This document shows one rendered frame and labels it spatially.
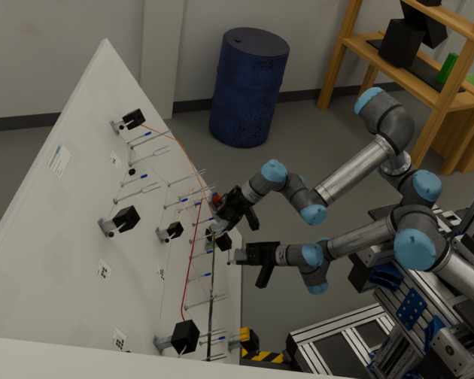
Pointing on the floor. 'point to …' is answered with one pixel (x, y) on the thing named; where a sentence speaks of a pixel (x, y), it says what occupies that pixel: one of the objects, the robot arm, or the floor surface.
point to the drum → (247, 86)
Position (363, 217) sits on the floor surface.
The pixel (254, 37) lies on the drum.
